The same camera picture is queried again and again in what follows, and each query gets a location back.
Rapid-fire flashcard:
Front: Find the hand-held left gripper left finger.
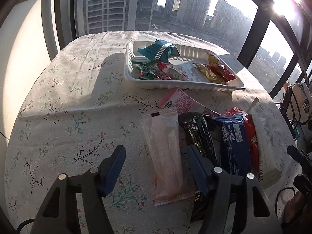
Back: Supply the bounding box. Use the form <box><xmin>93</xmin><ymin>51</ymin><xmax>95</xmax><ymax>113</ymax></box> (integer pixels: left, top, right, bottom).
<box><xmin>30</xmin><ymin>144</ymin><xmax>126</xmax><ymax>234</ymax></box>

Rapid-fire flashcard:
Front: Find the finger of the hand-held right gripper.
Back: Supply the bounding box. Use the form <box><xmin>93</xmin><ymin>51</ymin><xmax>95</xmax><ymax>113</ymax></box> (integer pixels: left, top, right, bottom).
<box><xmin>287</xmin><ymin>145</ymin><xmax>312</xmax><ymax>170</ymax></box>
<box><xmin>293</xmin><ymin>174</ymin><xmax>312</xmax><ymax>196</ymax></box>

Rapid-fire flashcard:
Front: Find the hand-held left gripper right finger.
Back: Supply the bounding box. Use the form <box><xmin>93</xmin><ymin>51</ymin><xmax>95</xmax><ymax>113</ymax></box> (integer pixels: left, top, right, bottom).
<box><xmin>186</xmin><ymin>145</ymin><xmax>283</xmax><ymax>234</ymax></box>

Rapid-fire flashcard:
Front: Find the long white snack packet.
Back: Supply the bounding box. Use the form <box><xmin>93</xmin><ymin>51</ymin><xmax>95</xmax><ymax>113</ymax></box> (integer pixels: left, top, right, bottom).
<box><xmin>249</xmin><ymin>97</ymin><xmax>283</xmax><ymax>189</ymax></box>

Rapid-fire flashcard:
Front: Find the clear wafer packet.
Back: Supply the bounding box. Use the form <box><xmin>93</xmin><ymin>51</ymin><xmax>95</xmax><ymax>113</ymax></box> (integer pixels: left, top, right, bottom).
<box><xmin>140</xmin><ymin>107</ymin><xmax>193</xmax><ymax>206</ymax></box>

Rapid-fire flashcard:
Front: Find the black striped snack packet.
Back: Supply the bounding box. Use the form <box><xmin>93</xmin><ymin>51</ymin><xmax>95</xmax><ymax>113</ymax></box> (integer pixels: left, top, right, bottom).
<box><xmin>179</xmin><ymin>112</ymin><xmax>220</xmax><ymax>167</ymax></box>

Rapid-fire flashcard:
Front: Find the black packet with white label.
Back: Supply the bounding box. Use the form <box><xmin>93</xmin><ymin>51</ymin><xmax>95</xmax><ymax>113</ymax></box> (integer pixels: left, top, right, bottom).
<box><xmin>190</xmin><ymin>191</ymin><xmax>212</xmax><ymax>224</ymax></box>

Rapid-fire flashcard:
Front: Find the dark blue cake packet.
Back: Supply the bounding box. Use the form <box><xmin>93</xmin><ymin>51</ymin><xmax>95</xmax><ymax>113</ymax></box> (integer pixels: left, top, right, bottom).
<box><xmin>211</xmin><ymin>115</ymin><xmax>252</xmax><ymax>176</ymax></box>

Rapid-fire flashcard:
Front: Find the pink snack packet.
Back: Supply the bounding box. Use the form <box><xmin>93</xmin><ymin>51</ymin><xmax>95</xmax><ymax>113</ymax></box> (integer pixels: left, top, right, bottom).
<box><xmin>158</xmin><ymin>88</ymin><xmax>221</xmax><ymax>117</ymax></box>

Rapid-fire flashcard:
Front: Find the gold and red snack packet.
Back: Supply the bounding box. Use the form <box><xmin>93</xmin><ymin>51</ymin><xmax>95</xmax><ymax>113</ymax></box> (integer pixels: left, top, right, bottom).
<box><xmin>195</xmin><ymin>63</ymin><xmax>228</xmax><ymax>84</ymax></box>

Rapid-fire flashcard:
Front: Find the pale yellow red snack packet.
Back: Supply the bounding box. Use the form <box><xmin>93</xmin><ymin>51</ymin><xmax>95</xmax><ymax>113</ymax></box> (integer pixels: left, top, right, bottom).
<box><xmin>157</xmin><ymin>62</ymin><xmax>189</xmax><ymax>81</ymax></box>

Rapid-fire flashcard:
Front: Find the green and red snack packet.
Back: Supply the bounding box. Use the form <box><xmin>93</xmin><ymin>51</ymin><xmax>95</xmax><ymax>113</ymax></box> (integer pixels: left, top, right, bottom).
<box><xmin>133</xmin><ymin>62</ymin><xmax>171</xmax><ymax>80</ymax></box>

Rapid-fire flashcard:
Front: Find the small yellow red snack packet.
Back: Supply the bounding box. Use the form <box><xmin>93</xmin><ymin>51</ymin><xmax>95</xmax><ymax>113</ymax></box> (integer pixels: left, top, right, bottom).
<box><xmin>207</xmin><ymin>51</ymin><xmax>225</xmax><ymax>67</ymax></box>

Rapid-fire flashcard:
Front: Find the white plastic tray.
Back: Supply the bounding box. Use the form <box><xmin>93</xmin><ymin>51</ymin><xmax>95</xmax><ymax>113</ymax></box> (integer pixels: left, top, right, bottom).
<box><xmin>124</xmin><ymin>39</ymin><xmax>246</xmax><ymax>92</ymax></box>

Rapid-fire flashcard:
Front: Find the teal snack bag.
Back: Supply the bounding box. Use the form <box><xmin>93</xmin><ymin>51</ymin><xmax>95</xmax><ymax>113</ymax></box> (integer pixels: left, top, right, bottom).
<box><xmin>136</xmin><ymin>40</ymin><xmax>181</xmax><ymax>63</ymax></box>

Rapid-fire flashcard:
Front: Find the person's right hand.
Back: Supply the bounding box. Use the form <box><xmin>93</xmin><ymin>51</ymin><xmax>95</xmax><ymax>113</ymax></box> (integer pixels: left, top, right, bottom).
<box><xmin>280</xmin><ymin>190</ymin><xmax>312</xmax><ymax>227</ymax></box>

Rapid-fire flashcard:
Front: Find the beige tote bag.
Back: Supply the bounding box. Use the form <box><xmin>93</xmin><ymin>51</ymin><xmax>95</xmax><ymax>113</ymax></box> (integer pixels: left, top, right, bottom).
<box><xmin>286</xmin><ymin>83</ymin><xmax>312</xmax><ymax>125</ymax></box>

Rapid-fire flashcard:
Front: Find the white cabinet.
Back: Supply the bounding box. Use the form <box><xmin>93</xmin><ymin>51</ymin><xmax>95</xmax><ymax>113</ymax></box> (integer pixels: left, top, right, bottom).
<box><xmin>0</xmin><ymin>0</ymin><xmax>51</xmax><ymax>139</ymax></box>

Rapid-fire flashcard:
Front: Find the tall apartment building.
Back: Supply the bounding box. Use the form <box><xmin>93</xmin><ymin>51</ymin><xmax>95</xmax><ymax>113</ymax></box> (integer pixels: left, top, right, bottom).
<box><xmin>73</xmin><ymin>0</ymin><xmax>158</xmax><ymax>33</ymax></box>

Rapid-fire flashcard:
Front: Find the thin black cable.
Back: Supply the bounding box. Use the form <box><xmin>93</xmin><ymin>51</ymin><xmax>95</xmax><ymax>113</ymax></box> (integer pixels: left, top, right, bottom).
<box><xmin>275</xmin><ymin>187</ymin><xmax>296</xmax><ymax>217</ymax></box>

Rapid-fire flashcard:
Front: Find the black window frame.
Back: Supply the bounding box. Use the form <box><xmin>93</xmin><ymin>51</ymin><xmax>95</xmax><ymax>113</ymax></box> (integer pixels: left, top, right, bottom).
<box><xmin>55</xmin><ymin>0</ymin><xmax>312</xmax><ymax>103</ymax></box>

